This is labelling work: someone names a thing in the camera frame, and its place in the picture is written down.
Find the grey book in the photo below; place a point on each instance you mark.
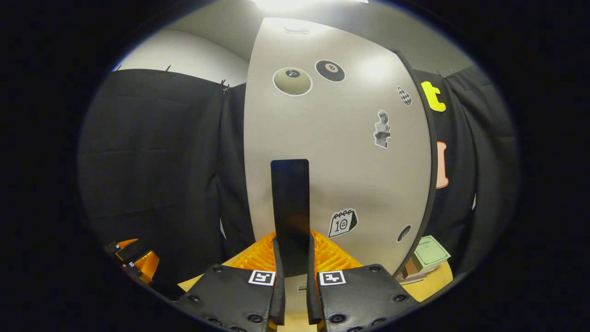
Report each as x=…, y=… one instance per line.
x=410, y=278

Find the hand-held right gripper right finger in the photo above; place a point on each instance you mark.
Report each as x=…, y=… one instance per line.
x=313, y=299

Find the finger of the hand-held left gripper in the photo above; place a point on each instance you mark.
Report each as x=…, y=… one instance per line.
x=126, y=249
x=145, y=267

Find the black backdrop cloth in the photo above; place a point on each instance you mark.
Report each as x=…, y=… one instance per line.
x=152, y=161

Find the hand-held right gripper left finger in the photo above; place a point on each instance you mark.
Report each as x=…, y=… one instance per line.
x=279, y=299

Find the green book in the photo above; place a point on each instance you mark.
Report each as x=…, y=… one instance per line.
x=431, y=252

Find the large ceiling light panel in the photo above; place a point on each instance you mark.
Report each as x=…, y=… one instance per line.
x=286, y=3

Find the metal cloth clip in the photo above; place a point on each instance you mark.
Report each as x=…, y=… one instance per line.
x=224, y=86

